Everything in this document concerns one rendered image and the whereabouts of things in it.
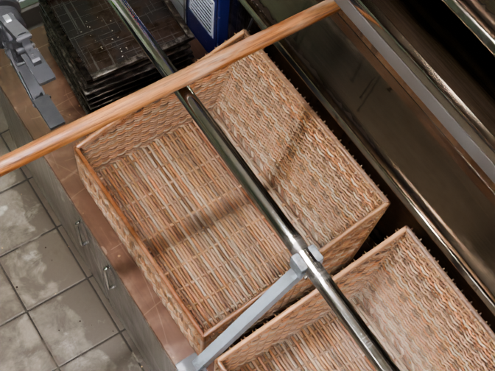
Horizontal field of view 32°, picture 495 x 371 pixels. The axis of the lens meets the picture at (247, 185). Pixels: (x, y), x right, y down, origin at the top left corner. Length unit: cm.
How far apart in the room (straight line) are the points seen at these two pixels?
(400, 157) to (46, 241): 134
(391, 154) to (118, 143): 69
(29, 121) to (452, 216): 110
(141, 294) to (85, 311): 64
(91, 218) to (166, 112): 31
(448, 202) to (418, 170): 9
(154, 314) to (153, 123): 46
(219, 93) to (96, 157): 35
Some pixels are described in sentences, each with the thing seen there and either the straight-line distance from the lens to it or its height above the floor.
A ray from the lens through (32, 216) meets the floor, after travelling 279.
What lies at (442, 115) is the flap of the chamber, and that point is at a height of 141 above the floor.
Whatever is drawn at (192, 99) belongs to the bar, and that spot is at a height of 118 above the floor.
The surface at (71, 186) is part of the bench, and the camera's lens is 215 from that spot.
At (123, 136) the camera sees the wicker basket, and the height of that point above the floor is 68.
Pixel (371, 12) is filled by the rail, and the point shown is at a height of 144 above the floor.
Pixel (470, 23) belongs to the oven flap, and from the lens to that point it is 134.
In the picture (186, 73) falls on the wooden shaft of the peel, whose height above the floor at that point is 121.
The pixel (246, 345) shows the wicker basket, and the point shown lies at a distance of 182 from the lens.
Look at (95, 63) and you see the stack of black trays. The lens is 209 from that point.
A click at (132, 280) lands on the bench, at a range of 203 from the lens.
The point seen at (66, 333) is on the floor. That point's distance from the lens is 262.
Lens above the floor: 245
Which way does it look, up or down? 61 degrees down
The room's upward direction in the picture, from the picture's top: 7 degrees clockwise
